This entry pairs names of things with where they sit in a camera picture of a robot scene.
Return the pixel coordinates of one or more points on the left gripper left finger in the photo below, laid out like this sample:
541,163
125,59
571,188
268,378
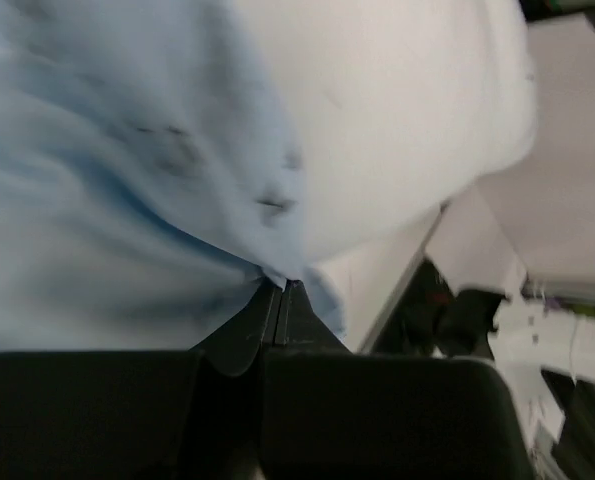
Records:
153,414

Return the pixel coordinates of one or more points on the white pillow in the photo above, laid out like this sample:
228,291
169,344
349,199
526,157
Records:
397,105

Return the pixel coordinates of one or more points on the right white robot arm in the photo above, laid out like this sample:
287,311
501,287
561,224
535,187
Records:
529,339

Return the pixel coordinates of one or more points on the light blue pillowcase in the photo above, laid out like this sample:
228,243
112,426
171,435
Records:
149,178

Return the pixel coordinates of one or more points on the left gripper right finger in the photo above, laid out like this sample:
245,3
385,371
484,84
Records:
327,413

